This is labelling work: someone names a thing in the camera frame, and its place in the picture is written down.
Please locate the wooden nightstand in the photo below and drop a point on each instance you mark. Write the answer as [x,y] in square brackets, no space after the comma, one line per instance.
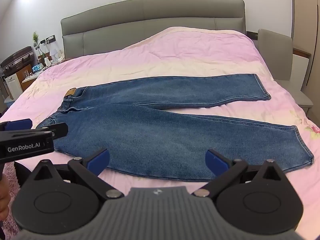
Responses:
[29,80]

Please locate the small potted plant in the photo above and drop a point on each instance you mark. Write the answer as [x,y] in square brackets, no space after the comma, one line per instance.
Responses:
[35,38]

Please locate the beige wardrobe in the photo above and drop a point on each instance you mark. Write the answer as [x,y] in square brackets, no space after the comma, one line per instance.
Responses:
[310,22]

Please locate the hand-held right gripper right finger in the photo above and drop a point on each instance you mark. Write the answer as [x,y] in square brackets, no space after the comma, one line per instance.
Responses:
[214,160]

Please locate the blue digital clock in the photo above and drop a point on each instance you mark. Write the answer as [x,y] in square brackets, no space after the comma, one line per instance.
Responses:
[37,67]

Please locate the grey padded headboard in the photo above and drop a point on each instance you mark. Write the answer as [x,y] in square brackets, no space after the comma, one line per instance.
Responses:
[150,17]

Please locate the dark suitcase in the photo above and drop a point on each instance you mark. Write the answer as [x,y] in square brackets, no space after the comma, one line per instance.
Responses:
[17,57]

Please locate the wall outlet strip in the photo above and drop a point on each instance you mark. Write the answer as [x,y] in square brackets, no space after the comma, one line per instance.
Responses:
[47,39]

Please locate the pink blanket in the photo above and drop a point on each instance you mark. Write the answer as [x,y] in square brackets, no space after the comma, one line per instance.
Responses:
[175,55]

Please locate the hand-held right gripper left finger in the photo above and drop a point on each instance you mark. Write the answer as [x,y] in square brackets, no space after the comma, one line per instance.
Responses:
[99,159]

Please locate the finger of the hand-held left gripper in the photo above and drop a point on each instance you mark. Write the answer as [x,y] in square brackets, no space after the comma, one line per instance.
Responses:
[18,125]
[58,129]

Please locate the pink fuzzy rug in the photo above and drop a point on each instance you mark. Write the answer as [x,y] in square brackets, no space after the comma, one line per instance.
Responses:
[11,176]

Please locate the person's left hand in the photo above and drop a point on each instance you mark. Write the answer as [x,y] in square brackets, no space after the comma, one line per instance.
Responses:
[3,200]

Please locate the blue denim pants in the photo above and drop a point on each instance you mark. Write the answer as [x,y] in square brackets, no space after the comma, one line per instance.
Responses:
[162,135]

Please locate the white table lamp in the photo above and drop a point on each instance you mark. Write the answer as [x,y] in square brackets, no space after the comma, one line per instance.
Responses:
[53,51]

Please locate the white box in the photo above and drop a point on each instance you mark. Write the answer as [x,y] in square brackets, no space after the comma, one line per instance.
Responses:
[13,85]

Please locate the grey chair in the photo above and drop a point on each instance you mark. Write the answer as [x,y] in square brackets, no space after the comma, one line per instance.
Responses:
[275,55]

